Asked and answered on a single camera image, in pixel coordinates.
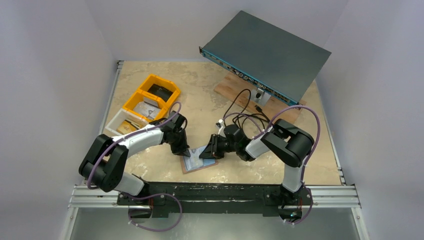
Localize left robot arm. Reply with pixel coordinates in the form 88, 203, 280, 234
78, 111, 191, 205

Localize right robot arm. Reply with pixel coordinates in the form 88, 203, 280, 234
199, 119, 315, 204

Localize grey credit cards in bin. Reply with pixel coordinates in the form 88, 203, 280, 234
133, 97, 161, 120

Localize yellow bin with cards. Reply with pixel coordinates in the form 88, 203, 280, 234
123, 90, 169, 122

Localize yellow cards in white bin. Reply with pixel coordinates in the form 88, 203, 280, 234
116, 119, 140, 135

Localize black item in bin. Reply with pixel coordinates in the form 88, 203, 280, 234
147, 84, 174, 102

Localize wooden board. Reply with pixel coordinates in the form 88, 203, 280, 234
214, 73, 288, 119

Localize white plastic bin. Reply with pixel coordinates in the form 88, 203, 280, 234
105, 108, 148, 136

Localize grey socket box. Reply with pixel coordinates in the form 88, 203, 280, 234
250, 88, 271, 106

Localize yellow bin with black item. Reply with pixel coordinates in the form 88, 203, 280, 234
138, 74, 181, 108

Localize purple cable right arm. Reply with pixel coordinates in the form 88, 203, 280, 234
221, 105, 322, 226

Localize black cable with USB plug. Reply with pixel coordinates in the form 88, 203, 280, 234
223, 87, 276, 137

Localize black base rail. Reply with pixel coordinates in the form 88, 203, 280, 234
117, 181, 314, 221

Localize aluminium frame rail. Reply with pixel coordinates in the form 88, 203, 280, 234
68, 184, 363, 210

